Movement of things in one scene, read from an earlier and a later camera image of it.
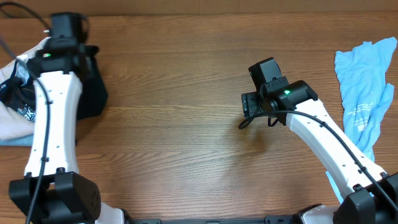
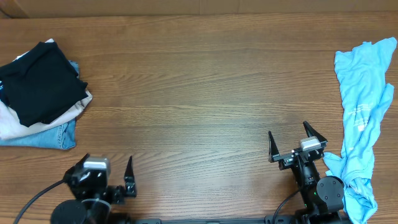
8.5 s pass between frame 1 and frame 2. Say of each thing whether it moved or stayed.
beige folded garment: stayed
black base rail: stayed
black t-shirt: moved
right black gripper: moved
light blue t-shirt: stayed
